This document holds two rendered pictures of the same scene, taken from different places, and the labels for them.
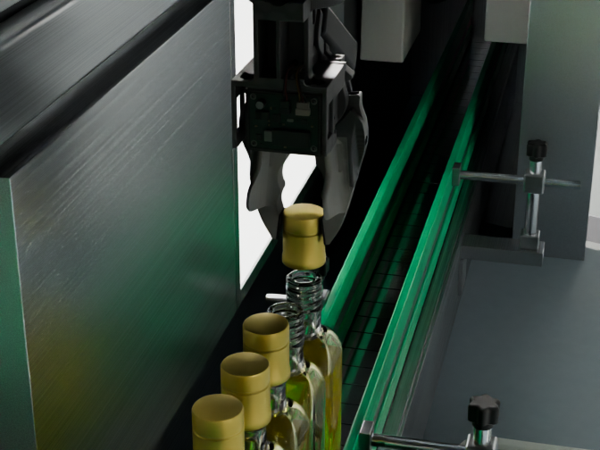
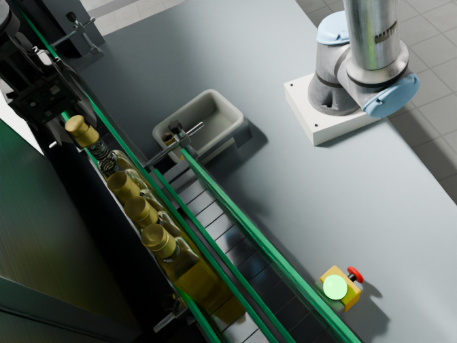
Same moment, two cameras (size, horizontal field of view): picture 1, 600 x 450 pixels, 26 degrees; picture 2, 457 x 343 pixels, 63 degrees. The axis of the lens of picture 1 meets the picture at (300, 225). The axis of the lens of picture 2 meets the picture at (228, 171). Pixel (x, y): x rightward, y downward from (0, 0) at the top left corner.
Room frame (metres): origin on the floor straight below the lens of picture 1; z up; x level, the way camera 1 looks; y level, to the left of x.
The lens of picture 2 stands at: (0.44, 0.07, 1.59)
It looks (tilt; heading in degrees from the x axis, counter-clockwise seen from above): 55 degrees down; 330
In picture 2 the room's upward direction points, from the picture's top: 24 degrees counter-clockwise
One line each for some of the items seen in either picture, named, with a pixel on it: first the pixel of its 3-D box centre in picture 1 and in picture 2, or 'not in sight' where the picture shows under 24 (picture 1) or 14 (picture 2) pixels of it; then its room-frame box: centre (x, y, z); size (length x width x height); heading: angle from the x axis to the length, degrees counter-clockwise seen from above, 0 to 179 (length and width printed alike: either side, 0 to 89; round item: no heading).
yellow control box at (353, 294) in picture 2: not in sight; (335, 292); (0.53, -0.10, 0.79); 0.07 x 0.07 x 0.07; 76
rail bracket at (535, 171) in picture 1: (512, 219); (83, 47); (1.59, -0.29, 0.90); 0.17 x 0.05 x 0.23; 76
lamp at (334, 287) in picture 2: not in sight; (334, 286); (0.53, -0.10, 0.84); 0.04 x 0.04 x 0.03
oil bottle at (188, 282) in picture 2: not in sight; (192, 273); (0.72, 0.05, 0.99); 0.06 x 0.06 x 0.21; 77
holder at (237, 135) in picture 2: not in sight; (194, 141); (1.06, -0.23, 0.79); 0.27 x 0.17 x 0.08; 76
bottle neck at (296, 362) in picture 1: (285, 337); (114, 172); (0.88, 0.01, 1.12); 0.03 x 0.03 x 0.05
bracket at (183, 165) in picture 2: not in sight; (183, 174); (0.97, -0.12, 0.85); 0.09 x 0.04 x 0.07; 76
